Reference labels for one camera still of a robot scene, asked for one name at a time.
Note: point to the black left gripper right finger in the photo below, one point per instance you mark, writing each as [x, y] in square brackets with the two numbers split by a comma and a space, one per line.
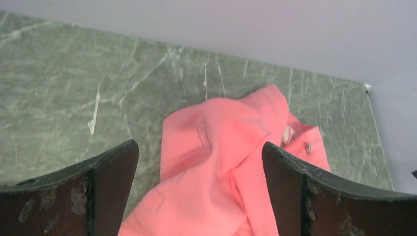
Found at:
[309, 201]

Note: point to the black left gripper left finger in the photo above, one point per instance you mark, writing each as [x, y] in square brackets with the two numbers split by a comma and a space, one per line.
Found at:
[84, 199]

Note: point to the pink zip-up jacket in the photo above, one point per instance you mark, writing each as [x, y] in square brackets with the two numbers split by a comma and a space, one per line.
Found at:
[212, 181]

